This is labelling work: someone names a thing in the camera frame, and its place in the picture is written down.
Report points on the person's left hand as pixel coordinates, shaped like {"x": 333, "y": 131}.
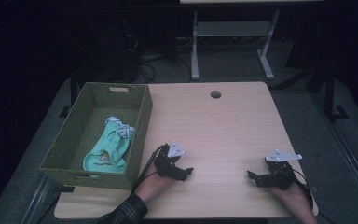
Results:
{"x": 150, "y": 186}

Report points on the black metal stand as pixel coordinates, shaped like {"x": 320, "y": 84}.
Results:
{"x": 331, "y": 93}

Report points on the person's right hand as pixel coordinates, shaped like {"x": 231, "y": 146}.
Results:
{"x": 292, "y": 199}

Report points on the dark computer tower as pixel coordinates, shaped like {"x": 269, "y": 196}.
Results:
{"x": 112, "y": 46}

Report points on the mint green pet garment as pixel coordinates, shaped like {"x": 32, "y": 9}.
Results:
{"x": 105, "y": 151}

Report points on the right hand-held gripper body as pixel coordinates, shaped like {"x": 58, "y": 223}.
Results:
{"x": 279, "y": 177}

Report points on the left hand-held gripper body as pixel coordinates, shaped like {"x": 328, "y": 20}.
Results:
{"x": 166, "y": 165}

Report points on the green woven basket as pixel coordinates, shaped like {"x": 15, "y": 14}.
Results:
{"x": 74, "y": 133}

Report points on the white metal desk frame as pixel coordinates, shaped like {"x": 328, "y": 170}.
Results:
{"x": 230, "y": 28}

